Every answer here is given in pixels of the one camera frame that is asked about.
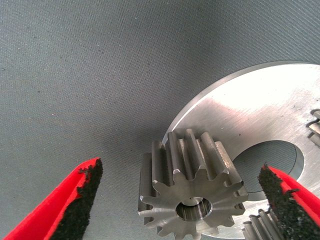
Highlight dark grey table cloth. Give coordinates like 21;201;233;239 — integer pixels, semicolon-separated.
0;0;320;240

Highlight tall large steel gear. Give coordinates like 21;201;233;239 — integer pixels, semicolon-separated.
136;128;249;240

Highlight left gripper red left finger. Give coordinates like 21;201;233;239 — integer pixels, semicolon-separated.
3;157;104;240

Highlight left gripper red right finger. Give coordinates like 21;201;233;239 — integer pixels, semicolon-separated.
257;163;320;240

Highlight small steel gear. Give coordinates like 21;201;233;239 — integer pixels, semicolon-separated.
241;208;286;240
305;109;320;149

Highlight round metal plate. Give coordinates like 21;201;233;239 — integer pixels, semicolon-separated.
161;61;320;238

